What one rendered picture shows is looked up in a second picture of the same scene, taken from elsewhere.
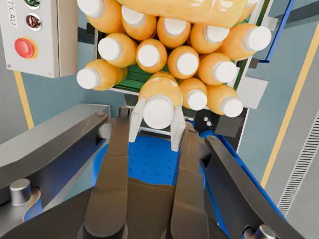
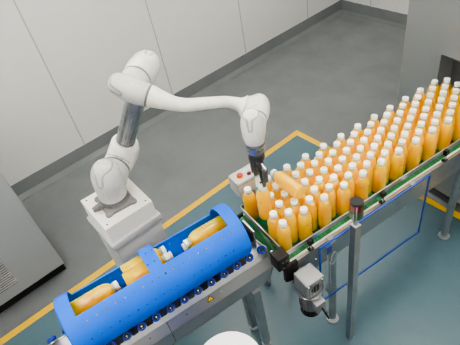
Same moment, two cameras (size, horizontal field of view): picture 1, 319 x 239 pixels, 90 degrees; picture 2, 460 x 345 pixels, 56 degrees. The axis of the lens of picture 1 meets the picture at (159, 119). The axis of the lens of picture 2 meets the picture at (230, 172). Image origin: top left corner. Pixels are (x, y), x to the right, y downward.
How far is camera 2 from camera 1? 2.02 m
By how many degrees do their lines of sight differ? 61
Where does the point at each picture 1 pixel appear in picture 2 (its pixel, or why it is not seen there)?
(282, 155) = not seen: outside the picture
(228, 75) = (288, 211)
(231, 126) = (280, 254)
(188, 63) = (278, 202)
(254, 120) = not seen: outside the picture
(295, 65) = not seen: outside the picture
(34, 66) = (236, 179)
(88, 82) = (246, 189)
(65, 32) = (252, 183)
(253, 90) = (311, 274)
